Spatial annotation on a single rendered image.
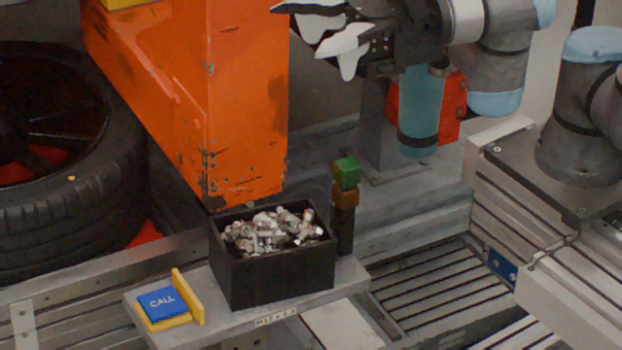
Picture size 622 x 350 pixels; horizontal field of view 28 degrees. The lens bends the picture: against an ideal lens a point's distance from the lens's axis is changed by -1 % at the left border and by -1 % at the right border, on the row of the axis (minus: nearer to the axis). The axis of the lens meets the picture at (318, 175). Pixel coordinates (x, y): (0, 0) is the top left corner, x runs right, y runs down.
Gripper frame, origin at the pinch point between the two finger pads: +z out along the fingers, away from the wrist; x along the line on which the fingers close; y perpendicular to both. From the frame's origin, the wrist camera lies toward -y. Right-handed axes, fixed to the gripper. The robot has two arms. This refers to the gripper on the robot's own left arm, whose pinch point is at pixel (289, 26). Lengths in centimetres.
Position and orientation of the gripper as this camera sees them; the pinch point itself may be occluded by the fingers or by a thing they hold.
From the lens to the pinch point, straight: 151.7
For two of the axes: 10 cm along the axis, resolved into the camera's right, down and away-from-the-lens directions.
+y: 0.2, 8.7, 4.9
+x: -3.8, -4.5, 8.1
